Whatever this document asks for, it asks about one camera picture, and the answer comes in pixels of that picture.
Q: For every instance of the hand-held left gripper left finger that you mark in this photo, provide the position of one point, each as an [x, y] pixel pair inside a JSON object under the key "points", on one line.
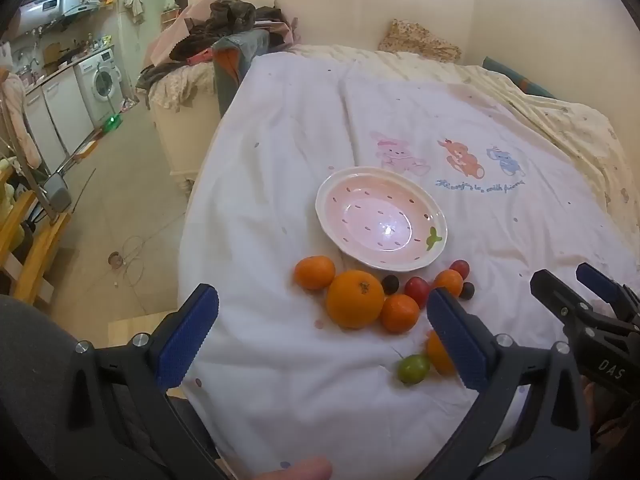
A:
{"points": [[187, 335]]}

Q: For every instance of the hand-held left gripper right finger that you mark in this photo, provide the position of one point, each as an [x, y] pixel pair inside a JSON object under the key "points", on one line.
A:
{"points": [[457, 340]]}

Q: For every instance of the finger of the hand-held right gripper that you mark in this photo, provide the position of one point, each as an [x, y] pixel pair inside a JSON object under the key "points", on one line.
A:
{"points": [[597, 280], [552, 292]]}

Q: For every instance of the large orange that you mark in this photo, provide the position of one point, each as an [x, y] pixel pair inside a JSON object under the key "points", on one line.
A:
{"points": [[436, 355], [355, 300]]}

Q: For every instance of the dark purple cherry tomato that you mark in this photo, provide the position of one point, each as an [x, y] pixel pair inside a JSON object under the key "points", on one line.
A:
{"points": [[467, 290], [390, 284]]}

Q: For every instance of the green cherry tomato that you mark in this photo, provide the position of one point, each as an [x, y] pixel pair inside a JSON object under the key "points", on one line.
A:
{"points": [[413, 369]]}

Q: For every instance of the small tangerine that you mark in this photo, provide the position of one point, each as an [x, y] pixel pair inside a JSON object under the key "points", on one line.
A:
{"points": [[448, 282], [400, 314], [314, 272]]}

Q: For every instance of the red cherry tomato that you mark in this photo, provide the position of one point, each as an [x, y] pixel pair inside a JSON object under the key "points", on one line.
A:
{"points": [[416, 287], [459, 268]]}

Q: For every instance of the pink dotted ceramic plate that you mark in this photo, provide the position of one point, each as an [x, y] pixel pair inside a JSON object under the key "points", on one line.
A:
{"points": [[380, 215]]}

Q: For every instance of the person's right hand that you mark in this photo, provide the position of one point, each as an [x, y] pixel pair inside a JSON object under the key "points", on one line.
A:
{"points": [[589, 402]]}

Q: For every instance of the person's left hand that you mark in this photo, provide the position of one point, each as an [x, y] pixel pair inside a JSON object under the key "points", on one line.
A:
{"points": [[295, 469]]}

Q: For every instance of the cream floral quilt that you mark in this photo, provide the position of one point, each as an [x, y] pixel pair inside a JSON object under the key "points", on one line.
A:
{"points": [[575, 125]]}

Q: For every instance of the wooden rack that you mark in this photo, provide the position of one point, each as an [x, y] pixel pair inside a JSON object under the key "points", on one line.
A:
{"points": [[30, 245]]}

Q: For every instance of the white cartoon printed blanket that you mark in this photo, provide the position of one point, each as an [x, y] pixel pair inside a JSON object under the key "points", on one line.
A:
{"points": [[280, 160]]}

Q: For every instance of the teal pillow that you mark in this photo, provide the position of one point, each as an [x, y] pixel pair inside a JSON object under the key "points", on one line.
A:
{"points": [[515, 77]]}

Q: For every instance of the green lit floor device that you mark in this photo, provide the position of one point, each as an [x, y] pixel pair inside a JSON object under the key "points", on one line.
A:
{"points": [[112, 121]]}

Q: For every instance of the beige floral sofa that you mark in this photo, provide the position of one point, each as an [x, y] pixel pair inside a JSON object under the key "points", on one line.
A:
{"points": [[175, 105]]}

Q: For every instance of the yellow green garment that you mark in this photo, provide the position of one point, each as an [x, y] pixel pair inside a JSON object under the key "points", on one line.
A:
{"points": [[5, 180]]}

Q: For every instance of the white kitchen cabinets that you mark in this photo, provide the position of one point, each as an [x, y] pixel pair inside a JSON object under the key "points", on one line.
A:
{"points": [[55, 110]]}

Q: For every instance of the white washing machine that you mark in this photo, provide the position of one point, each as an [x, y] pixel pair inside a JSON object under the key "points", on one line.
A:
{"points": [[102, 77]]}

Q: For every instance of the grey and orange cloth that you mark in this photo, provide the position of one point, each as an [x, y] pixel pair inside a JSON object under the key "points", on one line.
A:
{"points": [[232, 67]]}

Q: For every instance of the pink cloth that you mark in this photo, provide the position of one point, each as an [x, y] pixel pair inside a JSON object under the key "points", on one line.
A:
{"points": [[17, 115]]}

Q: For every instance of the floral pillow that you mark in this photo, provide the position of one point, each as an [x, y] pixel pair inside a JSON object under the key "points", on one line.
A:
{"points": [[420, 40]]}

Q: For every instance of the pile of dark clothes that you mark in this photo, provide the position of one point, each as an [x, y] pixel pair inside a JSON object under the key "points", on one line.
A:
{"points": [[225, 20]]}

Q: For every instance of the hanging beige cloth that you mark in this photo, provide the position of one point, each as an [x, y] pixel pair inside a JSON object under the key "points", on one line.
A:
{"points": [[134, 5]]}

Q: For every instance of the white water heater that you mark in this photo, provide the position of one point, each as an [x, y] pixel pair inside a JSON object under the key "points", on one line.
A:
{"points": [[37, 10]]}

